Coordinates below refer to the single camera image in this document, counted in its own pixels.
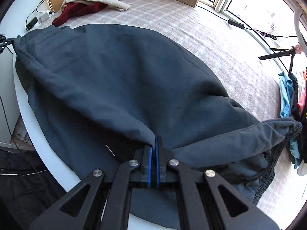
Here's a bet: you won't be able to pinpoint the black cable with inline remote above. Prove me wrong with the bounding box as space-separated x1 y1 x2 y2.
195 4 298 40

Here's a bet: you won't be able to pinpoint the white power strip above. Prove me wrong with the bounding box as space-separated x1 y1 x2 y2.
38 10 54 24

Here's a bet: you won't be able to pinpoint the black jacket with zippers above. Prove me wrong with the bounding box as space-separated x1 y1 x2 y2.
1 149 66 229

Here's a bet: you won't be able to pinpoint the black power adapter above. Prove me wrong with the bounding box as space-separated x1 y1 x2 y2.
26 17 38 31

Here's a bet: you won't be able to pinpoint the pink garment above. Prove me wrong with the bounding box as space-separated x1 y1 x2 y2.
297 70 306 116

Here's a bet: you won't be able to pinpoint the dark red garment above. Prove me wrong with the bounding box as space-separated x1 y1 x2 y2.
52 0 116 27

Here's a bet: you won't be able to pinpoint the light blue garment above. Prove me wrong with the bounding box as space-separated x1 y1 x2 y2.
278 71 300 169

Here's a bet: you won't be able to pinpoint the pink plaid table cloth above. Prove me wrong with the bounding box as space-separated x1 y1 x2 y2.
38 0 298 211

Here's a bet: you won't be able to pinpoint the dark grey trousers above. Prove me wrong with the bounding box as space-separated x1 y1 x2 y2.
13 24 302 229

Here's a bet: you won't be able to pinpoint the black garment with yellow stripes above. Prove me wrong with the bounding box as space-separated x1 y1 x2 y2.
289 69 306 121

